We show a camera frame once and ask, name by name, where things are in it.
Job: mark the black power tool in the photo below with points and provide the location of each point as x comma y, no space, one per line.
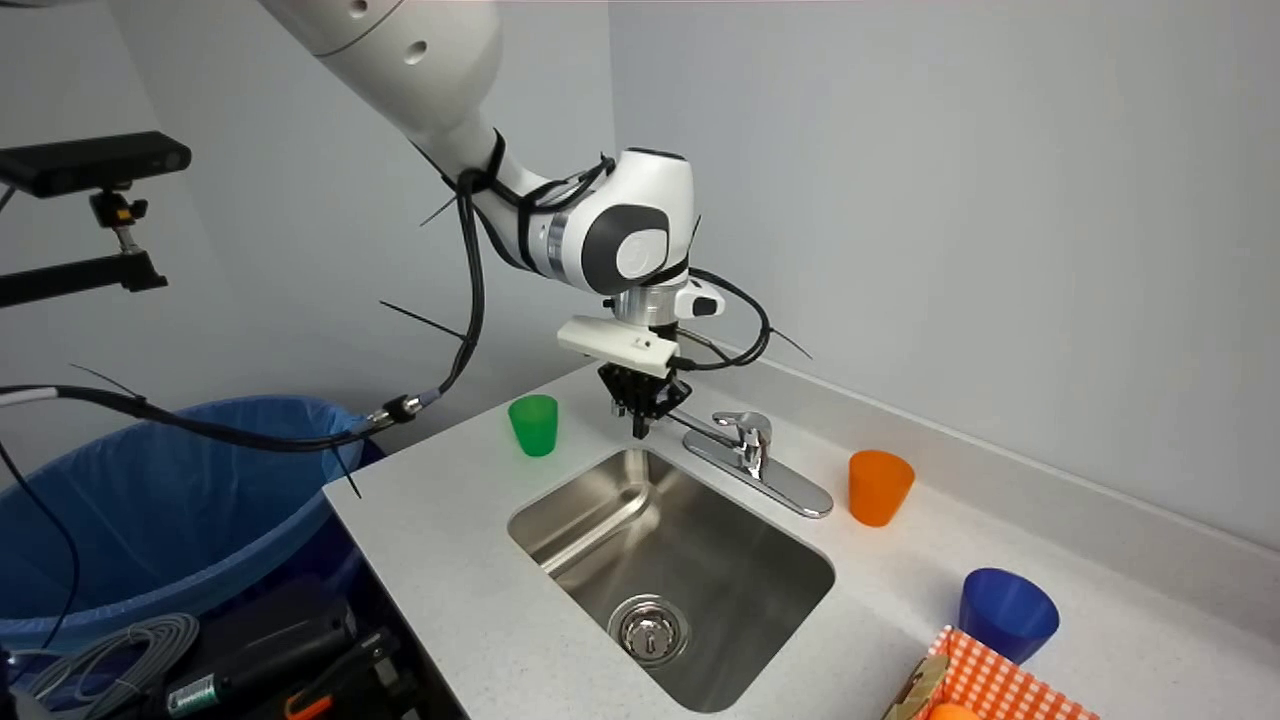
283,660

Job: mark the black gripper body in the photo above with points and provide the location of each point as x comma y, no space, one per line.
643,383

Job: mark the blue plastic cup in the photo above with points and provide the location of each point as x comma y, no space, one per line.
1006,608

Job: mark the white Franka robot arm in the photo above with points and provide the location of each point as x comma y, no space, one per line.
441,93

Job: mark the large blue bin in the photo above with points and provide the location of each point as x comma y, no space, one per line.
163,534

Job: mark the orange plastic cup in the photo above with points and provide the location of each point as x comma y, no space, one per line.
881,487

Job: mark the green plastic cup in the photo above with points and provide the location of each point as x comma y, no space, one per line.
533,427

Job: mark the metal sink drain strainer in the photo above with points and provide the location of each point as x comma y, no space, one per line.
650,627

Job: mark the orange rectangular basket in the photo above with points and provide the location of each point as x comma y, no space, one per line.
1000,686

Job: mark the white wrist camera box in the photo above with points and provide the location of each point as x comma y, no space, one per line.
616,346

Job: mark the black stereo camera bar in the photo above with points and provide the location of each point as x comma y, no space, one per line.
94,162

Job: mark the chrome sink faucet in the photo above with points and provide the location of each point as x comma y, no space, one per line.
761,472

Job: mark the stainless steel sink basin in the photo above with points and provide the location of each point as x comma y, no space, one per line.
694,584

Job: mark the orange toy food piece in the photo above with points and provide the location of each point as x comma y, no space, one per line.
955,712

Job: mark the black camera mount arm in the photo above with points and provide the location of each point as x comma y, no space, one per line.
82,272

